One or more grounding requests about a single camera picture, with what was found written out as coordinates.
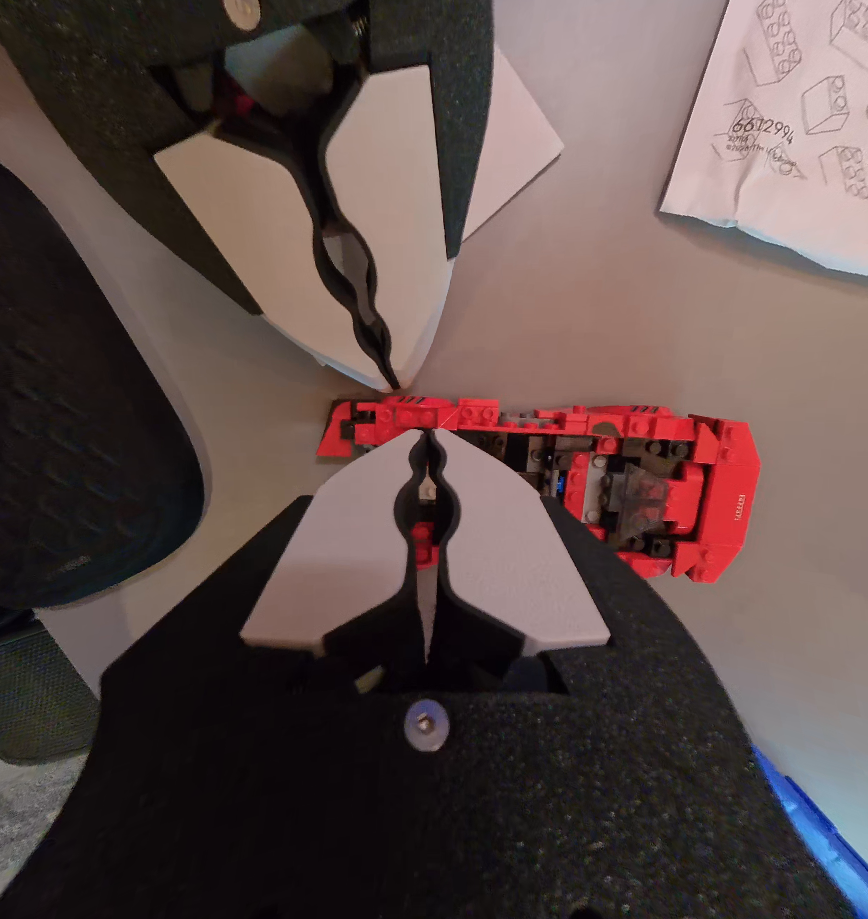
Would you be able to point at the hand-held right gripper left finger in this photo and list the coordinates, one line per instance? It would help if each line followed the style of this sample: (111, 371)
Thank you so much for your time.
(333, 560)

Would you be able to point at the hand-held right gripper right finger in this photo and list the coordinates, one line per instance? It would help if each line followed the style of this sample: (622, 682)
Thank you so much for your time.
(520, 567)

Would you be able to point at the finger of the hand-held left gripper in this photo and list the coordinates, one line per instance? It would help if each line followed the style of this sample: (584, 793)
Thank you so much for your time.
(247, 215)
(398, 179)

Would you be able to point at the red brick toy car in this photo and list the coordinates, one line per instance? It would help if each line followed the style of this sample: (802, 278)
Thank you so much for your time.
(721, 488)

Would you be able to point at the white instruction booklet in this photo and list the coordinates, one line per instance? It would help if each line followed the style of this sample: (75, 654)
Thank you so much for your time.
(509, 151)

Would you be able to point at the black textured chair armrest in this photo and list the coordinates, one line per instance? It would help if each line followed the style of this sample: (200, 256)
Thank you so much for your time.
(67, 395)

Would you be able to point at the black mesh office chair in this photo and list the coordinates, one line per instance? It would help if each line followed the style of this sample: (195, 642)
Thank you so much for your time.
(31, 689)

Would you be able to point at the paper bag with numeral one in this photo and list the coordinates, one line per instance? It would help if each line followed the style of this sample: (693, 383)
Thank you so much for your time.
(778, 143)

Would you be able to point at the blue plastic bin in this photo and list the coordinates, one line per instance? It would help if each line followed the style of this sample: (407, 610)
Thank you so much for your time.
(829, 840)

